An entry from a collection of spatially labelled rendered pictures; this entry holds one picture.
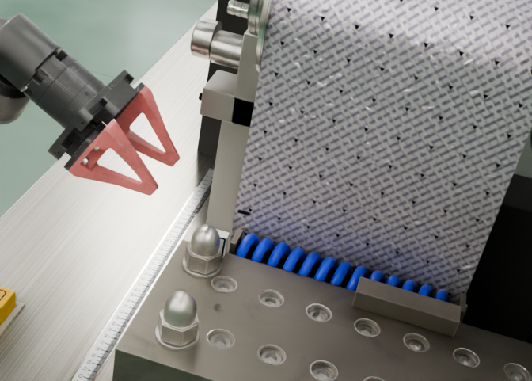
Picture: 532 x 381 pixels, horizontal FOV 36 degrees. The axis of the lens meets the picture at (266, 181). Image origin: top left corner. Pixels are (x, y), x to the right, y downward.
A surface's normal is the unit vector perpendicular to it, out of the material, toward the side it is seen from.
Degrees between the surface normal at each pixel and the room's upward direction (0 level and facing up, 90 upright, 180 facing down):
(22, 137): 0
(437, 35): 69
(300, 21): 83
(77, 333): 0
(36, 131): 0
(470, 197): 90
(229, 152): 90
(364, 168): 90
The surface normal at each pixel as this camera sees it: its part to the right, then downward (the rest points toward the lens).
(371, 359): 0.17, -0.83
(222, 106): -0.25, 0.49
